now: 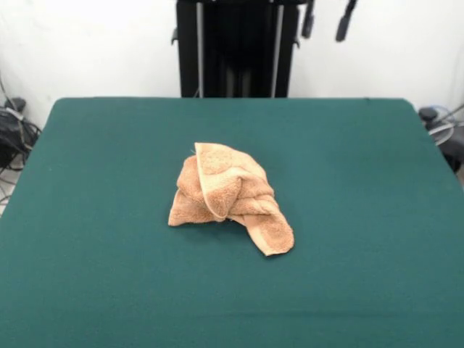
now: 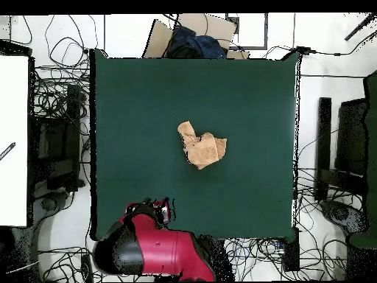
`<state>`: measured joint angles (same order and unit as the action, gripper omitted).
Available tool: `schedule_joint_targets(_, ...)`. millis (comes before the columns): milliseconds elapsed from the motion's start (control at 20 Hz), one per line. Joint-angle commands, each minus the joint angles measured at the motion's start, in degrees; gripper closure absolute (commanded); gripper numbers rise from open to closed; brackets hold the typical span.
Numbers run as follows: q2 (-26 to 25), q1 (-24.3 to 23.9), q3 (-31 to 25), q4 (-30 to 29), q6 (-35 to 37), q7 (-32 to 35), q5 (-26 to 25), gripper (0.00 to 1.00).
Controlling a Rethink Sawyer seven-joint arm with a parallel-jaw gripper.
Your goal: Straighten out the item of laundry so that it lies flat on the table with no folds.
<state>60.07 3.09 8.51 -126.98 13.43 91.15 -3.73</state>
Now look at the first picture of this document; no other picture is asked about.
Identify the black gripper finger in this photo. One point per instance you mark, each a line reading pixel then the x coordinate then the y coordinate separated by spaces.
pixel 344 21
pixel 309 18

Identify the orange terry towel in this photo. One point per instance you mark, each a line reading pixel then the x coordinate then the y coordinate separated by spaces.
pixel 217 195

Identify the dark green table cloth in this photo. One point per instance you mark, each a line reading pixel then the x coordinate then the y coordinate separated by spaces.
pixel 108 253

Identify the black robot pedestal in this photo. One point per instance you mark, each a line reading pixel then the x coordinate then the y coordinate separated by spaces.
pixel 235 54

